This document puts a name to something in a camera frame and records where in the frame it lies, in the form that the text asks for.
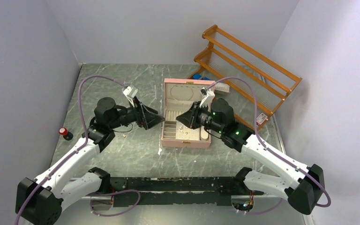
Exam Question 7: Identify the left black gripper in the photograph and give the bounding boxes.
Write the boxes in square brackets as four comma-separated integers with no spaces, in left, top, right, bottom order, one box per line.
[108,95,164,129]

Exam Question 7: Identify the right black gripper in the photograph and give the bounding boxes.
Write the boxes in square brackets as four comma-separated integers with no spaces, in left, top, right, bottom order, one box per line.
[176,101,224,134]

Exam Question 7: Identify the pink jewelry box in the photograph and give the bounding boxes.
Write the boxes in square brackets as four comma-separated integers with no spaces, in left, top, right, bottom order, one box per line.
[161,78,214,149]

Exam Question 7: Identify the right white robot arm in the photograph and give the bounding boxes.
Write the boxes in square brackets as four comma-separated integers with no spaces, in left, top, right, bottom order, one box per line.
[176,98,325,215]

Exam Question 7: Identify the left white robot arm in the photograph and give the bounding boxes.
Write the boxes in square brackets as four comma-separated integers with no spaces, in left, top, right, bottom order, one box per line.
[15,97,165,225]

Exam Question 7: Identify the white oval pillow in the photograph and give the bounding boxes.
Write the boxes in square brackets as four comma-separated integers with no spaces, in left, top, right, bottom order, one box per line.
[200,129,209,141]

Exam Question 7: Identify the blue box left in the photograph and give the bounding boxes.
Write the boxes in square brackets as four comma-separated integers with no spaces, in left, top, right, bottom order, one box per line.
[192,74,203,80]

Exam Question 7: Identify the white flat carton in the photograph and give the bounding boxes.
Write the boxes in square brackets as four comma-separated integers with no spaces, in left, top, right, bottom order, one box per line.
[214,82,230,95]

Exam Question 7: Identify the orange wooden rack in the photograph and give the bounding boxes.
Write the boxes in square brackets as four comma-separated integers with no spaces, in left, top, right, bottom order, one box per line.
[189,25,302,129]

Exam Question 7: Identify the small red white box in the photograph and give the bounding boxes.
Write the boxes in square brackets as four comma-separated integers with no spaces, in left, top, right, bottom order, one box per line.
[256,113,268,126]

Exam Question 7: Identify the red emergency stop button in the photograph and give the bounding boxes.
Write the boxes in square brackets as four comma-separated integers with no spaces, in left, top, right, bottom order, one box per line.
[59,127,73,141]

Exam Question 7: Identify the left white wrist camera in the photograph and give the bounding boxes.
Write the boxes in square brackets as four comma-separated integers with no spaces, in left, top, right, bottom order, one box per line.
[122,86,138,107]

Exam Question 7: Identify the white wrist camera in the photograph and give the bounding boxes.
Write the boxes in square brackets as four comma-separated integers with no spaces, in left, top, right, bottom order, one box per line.
[122,86,138,107]
[199,88,215,108]

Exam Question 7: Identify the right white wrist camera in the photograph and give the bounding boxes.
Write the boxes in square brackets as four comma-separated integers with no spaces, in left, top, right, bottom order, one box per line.
[199,88,215,108]

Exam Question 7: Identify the silver necklace in lid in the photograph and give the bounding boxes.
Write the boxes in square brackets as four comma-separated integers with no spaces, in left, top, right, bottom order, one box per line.
[171,84,195,102]

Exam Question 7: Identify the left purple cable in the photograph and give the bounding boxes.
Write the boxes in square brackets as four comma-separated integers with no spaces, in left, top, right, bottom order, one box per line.
[14,75,142,225]

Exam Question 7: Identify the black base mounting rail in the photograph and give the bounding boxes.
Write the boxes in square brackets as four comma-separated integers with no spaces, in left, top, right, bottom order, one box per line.
[79,176,264,207]

